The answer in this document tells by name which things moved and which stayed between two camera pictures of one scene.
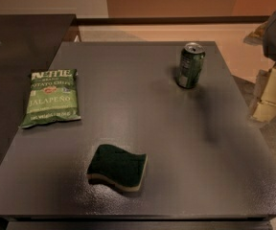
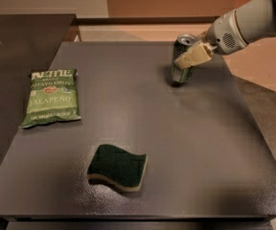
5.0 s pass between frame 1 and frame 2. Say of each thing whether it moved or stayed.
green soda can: moved
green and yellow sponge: stayed
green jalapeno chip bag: stayed
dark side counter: stayed
